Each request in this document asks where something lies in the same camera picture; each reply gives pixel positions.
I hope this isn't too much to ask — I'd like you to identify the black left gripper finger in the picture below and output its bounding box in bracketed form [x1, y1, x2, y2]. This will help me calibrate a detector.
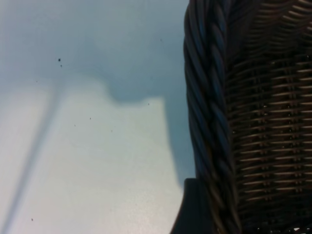
[169, 177, 204, 234]

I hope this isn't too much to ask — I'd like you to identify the dark brown wicker basket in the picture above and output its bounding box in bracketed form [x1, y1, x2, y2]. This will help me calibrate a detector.
[182, 0, 312, 234]

